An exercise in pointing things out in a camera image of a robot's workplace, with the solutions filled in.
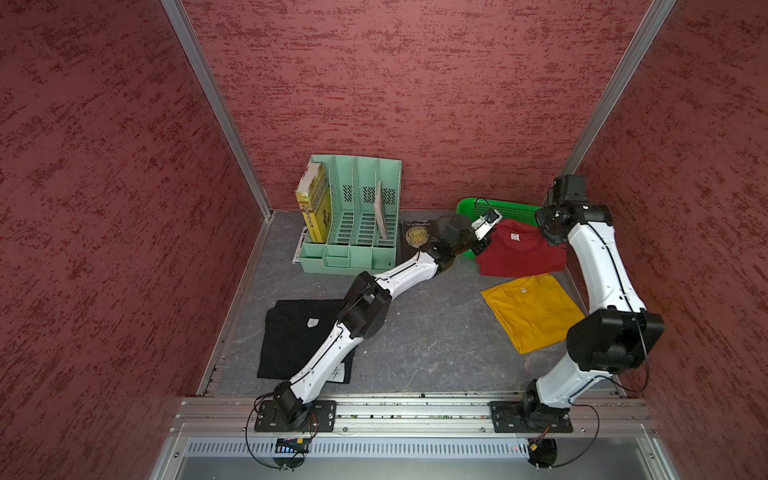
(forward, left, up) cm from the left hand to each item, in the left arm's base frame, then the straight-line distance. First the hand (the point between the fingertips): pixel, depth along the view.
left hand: (491, 228), depth 90 cm
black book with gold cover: (+11, +23, -17) cm, 31 cm away
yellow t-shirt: (-19, -15, -18) cm, 30 cm away
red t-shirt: (-7, -7, -1) cm, 10 cm away
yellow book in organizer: (+9, +56, +2) cm, 57 cm away
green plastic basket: (+21, 0, -12) cm, 25 cm away
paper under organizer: (+10, +65, -18) cm, 68 cm away
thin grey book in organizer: (+11, +35, -4) cm, 37 cm away
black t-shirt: (-26, +60, -20) cm, 69 cm away
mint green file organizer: (+25, +42, -10) cm, 50 cm away
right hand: (-4, -11, +6) cm, 13 cm away
